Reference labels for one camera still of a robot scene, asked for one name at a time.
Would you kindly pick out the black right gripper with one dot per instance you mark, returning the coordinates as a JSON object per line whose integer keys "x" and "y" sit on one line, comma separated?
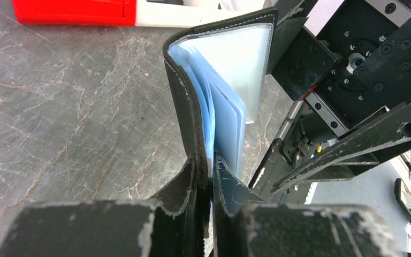
{"x": 351, "y": 87}

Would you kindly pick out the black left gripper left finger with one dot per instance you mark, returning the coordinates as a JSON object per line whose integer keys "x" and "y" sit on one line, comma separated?
{"x": 102, "y": 227}

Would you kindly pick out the red plastic bin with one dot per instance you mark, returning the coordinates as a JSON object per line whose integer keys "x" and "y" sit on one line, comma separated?
{"x": 75, "y": 12}

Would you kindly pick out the white plastic bin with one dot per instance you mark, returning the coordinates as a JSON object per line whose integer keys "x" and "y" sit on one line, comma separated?
{"x": 189, "y": 13}

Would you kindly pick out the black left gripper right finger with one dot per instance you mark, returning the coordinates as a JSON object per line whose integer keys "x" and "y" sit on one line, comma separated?
{"x": 247, "y": 225}

